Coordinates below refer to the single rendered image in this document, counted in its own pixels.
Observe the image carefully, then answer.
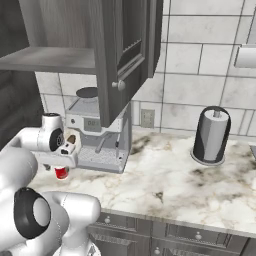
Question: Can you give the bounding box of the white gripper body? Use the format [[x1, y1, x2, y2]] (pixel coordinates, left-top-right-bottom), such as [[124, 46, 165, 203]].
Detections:
[[31, 150, 80, 170]]

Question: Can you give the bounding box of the grey base cabinet door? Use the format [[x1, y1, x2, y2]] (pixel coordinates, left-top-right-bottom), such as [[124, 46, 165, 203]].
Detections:
[[87, 225, 153, 256]]

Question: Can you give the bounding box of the red can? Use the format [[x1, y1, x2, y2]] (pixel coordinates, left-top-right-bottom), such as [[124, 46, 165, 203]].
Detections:
[[54, 166, 70, 181]]

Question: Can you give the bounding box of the silver coffee machine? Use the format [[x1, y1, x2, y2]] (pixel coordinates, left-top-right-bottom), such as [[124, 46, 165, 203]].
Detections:
[[64, 86, 133, 175]]

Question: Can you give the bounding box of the grey drawer front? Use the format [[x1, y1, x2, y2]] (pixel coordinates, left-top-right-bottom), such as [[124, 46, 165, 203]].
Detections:
[[98, 211, 154, 235], [165, 222, 249, 249]]

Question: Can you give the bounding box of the round grey door knob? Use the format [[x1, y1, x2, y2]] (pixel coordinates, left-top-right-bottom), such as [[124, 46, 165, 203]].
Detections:
[[111, 79, 127, 92]]

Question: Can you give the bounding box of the black paper towel holder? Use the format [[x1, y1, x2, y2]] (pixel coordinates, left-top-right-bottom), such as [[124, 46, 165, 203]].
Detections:
[[190, 105, 232, 167]]

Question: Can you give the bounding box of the silver range hood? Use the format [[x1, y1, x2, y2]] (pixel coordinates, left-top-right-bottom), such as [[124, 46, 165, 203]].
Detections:
[[233, 44, 256, 70]]

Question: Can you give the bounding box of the grey wall outlet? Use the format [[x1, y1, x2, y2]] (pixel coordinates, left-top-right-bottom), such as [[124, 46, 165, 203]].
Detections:
[[140, 108, 156, 130]]

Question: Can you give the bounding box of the grey wooden wall cabinet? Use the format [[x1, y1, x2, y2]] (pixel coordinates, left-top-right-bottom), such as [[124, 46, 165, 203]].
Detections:
[[0, 0, 103, 76]]

